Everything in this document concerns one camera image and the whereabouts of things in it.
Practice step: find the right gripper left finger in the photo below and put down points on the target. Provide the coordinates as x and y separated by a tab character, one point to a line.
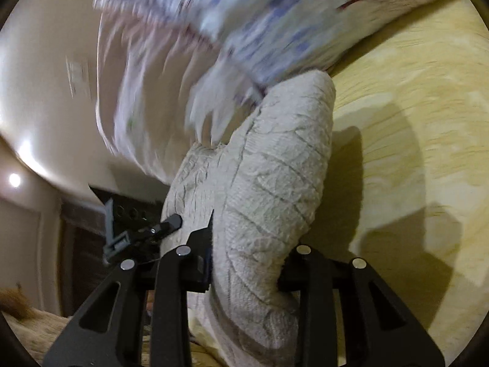
145	289

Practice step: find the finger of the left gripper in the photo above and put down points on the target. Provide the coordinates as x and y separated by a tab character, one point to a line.
166	227

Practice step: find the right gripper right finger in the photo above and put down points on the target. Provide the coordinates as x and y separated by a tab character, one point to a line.
379	329

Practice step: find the beige cable knit sweater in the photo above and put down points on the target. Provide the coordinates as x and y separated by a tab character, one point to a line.
259	193

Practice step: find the fuzzy beige sleeve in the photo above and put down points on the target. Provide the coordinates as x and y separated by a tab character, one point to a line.
37	330

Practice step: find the yellow patterned bed sheet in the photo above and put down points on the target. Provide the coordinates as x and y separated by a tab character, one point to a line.
405	187

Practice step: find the floral lavender pillow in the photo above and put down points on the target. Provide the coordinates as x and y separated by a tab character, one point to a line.
171	73

